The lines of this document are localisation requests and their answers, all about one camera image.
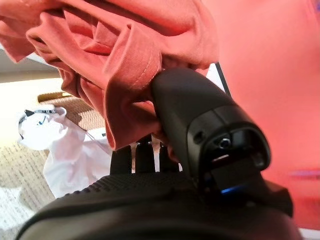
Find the grey streaked rug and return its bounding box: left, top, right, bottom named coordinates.
left=0, top=144, right=60, bottom=232

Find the white garment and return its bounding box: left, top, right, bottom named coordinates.
left=16, top=104, right=114, bottom=200

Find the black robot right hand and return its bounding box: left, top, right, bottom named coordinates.
left=14, top=67, right=304, bottom=240

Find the red garment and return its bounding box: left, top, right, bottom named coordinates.
left=0, top=0, right=221, bottom=151

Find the woven wicker basket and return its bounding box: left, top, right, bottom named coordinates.
left=36, top=91, right=106, bottom=131

